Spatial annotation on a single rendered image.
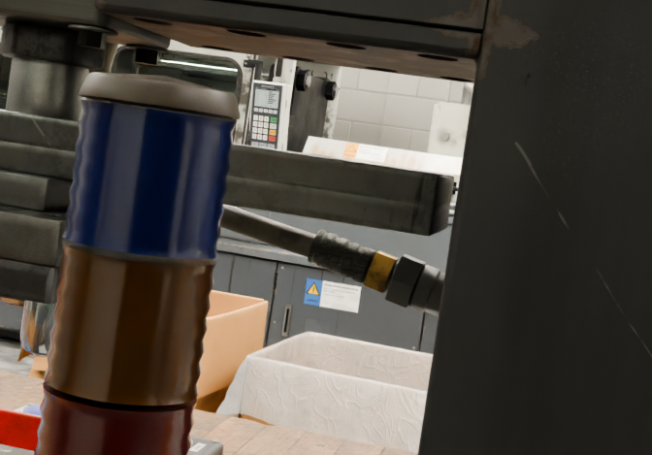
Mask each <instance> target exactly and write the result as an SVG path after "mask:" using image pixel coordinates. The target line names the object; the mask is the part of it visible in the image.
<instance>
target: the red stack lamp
mask: <svg viewBox="0 0 652 455"><path fill-rule="evenodd" d="M43 388H44V398H43V400H42V402H41V405H40V412H41V420H40V422H39V425H38V427H37V435H38V442H37V444H36V447H35V449H34V455H187V453H188V451H189V448H190V446H191V437H190V432H191V430H192V427H193V425H194V415H193V410H194V408H195V406H196V404H197V398H196V399H194V400H192V401H190V402H187V403H182V404H177V405H167V406H134V405H122V404H113V403H106V402H100V401H94V400H89V399H85V398H81V397H77V396H73V395H70V394H67V393H64V392H61V391H59V390H56V389H54V388H52V387H51V386H49V385H47V384H46V383H45V382H44V383H43Z"/></svg>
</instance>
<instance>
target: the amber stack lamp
mask: <svg viewBox="0 0 652 455"><path fill-rule="evenodd" d="M62 250H63V255H62V258H61V260H60V263H59V265H58V266H59V273H60V278H59V281H58V282H57V285H56V287H55V289H56V297H57V300H56V303H55V305H54V308H53V310H52V312H53V320H54V322H53V325H52V327H51V330H50V332H49V335H50V343H51V345H50V348H49V352H48V354H47V359H48V368H47V371H46V373H45V376H44V381H45V383H46V384H47V385H49V386H51V387H52V388H54V389H56V390H59V391H61V392H64V393H67V394H70V395H73V396H77V397H81V398H85V399H89V400H94V401H100V402H106V403H113V404H122V405H134V406H167V405H177V404H182V403H187V402H190V401H192V400H194V399H196V398H197V397H198V387H197V382H198V380H199V377H200V375H201V364H200V361H201V359H202V356H203V354H204V351H205V349H204V341H203V339H204V336H205V334H206V333H207V330H208V326H207V315H208V313H209V310H210V308H211V302H210V294H211V292H212V288H213V278H212V273H213V270H214V268H215V265H216V261H215V260H213V259H180V258H168V257H157V256H148V255H141V254H133V253H126V252H119V251H113V250H107V249H103V248H98V247H93V246H88V245H84V244H77V243H74V242H71V241H64V242H62Z"/></svg>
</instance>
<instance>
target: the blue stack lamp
mask: <svg viewBox="0 0 652 455"><path fill-rule="evenodd" d="M81 109H82V112H81V116H80V119H79V121H78V126H79V136H78V139H77V141H76V143H75V150H76V159H75V162H74V164H73V167H72V174H73V181H72V184H71V186H70V189H69V197H70V204H69V207H68V209H67V211H66V221H67V226H66V229H65V231H64V234H63V236H62V237H63V238H64V239H66V240H68V241H71V242H74V243H77V244H84V245H88V246H93V247H98V248H103V249H107V250H113V251H119V252H126V253H133V254H141V255H148V256H157V257H168V258H180V259H213V258H216V257H217V248H216V245H217V242H218V240H219V237H220V235H221V233H220V224H219V222H220V220H221V217H222V215H223V213H224V208H223V198H224V196H225V194H226V191H227V184H226V177H227V175H228V172H229V170H230V160H229V155H230V152H231V150H232V147H233V135H232V133H233V131H234V128H235V126H236V123H237V122H233V121H227V120H222V119H216V118H209V117H203V116H198V115H191V114H179V113H173V112H166V111H159V110H153V109H147V108H140V107H133V106H126V105H119V104H112V103H105V102H97V101H89V100H81Z"/></svg>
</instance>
